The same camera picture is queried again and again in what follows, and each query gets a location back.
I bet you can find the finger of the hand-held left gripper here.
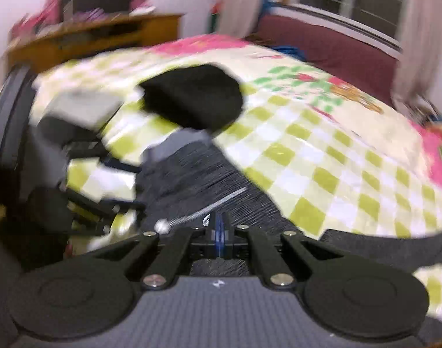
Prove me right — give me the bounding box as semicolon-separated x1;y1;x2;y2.
63;141;142;175
66;188;147;233

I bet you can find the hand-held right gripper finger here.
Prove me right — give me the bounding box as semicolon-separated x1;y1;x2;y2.
221;213;347;291
97;213;221;291

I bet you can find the wooden desk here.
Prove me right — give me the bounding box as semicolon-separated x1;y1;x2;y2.
7;12;185;74

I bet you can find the green checkered printed blanket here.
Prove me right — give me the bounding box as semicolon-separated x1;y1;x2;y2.
31;33;442;329

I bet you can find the blue cloth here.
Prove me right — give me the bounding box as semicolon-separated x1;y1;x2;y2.
260;0;306;59

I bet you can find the pale curtain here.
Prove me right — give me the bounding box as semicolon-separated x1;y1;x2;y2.
392;0;442;106
221;0;277;37

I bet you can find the maroon bed headboard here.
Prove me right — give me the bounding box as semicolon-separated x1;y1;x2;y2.
255;12;400;106

